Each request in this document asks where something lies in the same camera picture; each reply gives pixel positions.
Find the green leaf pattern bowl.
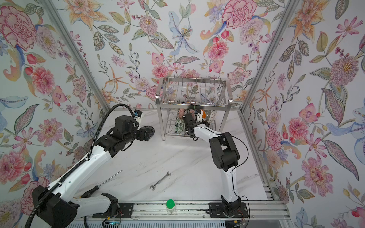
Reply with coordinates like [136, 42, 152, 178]
[175, 118, 185, 135]

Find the orange white bowl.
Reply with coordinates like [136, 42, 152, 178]
[201, 110, 206, 120]

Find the green geometric pattern bowl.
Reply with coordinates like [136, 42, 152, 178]
[206, 110, 217, 123]

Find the blue floral bowl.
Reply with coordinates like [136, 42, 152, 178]
[192, 113, 202, 122]

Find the black checked bowl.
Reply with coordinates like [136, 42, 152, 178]
[144, 125, 155, 141]

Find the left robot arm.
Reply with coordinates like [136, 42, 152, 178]
[25, 104, 155, 228]

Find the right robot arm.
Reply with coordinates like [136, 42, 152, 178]
[182, 113, 249, 220]

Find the steel two-tier dish rack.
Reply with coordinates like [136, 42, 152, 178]
[155, 77, 233, 141]

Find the steel open-end wrench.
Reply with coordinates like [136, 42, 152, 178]
[150, 172, 172, 191]

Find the green emergency stop button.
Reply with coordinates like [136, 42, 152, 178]
[165, 199, 176, 213]

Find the black handled screwdriver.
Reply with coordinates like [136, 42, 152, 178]
[80, 170, 122, 199]

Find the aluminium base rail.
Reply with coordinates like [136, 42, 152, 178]
[45, 200, 291, 221]

